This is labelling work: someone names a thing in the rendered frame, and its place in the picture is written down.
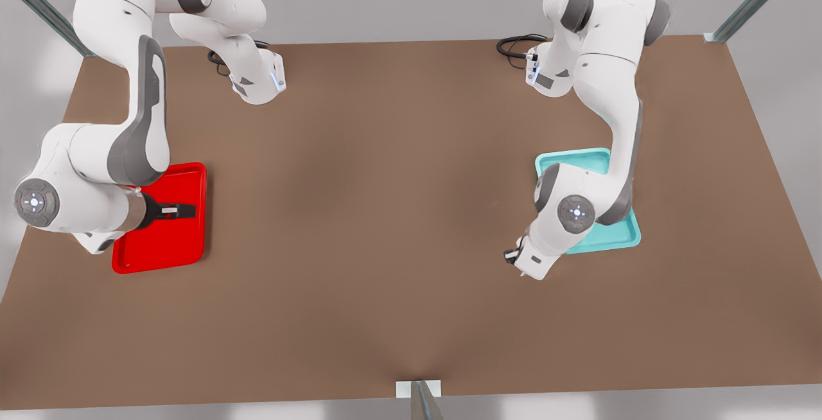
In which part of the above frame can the red rectangular tray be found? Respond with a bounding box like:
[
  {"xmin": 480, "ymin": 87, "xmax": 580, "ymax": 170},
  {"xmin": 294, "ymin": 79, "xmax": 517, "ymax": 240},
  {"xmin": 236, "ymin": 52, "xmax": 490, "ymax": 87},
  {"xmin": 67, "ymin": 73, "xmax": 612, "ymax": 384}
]
[{"xmin": 112, "ymin": 162, "xmax": 208, "ymax": 275}]

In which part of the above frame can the black cable loop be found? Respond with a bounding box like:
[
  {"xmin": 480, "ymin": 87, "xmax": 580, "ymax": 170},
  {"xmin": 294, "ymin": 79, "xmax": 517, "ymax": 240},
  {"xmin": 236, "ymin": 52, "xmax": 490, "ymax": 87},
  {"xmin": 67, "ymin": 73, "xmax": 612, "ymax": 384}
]
[
  {"xmin": 496, "ymin": 34, "xmax": 550, "ymax": 71},
  {"xmin": 207, "ymin": 39, "xmax": 271, "ymax": 78}
]

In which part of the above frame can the teal rectangular tray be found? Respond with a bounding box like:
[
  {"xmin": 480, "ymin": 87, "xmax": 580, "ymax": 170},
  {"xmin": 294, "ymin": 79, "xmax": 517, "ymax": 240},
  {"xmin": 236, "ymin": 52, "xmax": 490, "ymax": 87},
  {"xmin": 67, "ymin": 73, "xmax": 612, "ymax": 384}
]
[{"xmin": 535, "ymin": 148, "xmax": 643, "ymax": 256}]

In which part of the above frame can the silver frame post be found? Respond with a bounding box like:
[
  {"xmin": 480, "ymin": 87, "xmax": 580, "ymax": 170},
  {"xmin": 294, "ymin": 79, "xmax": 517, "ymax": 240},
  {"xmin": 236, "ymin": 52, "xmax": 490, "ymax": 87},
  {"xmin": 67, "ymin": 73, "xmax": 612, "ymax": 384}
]
[
  {"xmin": 396, "ymin": 380, "xmax": 444, "ymax": 420},
  {"xmin": 703, "ymin": 0, "xmax": 812, "ymax": 44},
  {"xmin": 0, "ymin": 0, "xmax": 98, "ymax": 59}
]

